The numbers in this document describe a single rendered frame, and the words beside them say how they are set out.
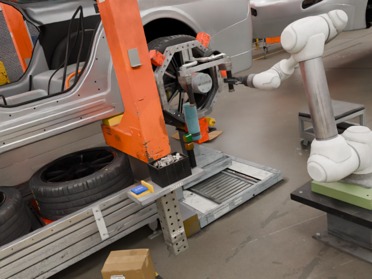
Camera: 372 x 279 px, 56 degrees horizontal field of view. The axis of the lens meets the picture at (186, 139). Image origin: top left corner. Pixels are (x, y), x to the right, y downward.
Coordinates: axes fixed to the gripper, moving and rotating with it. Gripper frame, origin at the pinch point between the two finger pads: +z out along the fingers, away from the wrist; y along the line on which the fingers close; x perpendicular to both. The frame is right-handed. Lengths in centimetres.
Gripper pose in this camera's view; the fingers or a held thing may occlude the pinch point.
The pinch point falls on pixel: (229, 79)
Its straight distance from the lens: 243.7
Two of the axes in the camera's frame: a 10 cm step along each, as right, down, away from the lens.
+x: -1.9, -9.2, -3.3
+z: -5.7, -1.7, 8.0
